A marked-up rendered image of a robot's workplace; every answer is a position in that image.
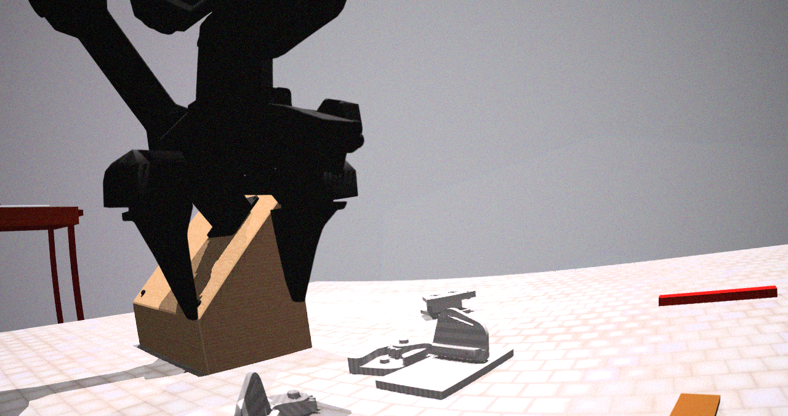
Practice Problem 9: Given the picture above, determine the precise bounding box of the orange flat bar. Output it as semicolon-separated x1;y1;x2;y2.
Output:
670;393;721;416

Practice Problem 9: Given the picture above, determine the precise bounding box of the red long bar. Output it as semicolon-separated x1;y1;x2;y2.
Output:
658;286;778;306

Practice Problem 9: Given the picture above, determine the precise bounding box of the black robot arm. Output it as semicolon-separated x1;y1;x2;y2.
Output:
28;0;364;238

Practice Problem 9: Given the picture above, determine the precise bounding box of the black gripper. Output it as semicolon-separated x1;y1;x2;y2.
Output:
103;70;358;321

